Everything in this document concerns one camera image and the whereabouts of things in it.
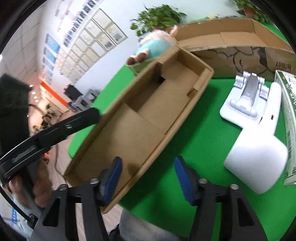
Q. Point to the framed certificates on wall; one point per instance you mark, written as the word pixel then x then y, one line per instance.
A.
pixel 92 35

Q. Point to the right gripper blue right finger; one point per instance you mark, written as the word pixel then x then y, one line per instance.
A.
pixel 188 180

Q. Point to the grey plastic stool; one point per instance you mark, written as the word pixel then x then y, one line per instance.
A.
pixel 82 102

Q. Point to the large cardboard box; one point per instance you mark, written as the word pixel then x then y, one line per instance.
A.
pixel 234 45

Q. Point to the green table cloth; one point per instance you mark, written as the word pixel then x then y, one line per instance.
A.
pixel 203 140

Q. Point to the green white medicine box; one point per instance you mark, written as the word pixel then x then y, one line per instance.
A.
pixel 287 82

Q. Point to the right potted green plant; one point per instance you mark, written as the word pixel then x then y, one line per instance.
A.
pixel 250 10

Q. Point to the potted green plant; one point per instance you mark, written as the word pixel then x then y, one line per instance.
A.
pixel 156 18
pixel 250 10

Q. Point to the pink pig plush toy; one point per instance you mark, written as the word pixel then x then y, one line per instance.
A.
pixel 153 45

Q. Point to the white folding stand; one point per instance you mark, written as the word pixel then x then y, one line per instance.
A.
pixel 246 101

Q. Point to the long narrow cardboard tray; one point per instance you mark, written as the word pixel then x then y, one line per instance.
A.
pixel 142 120

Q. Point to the person's left hand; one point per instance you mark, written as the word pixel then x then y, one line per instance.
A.
pixel 42 189

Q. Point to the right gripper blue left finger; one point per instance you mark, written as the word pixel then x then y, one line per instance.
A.
pixel 109 179

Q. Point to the left potted green plant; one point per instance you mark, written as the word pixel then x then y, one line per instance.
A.
pixel 156 18

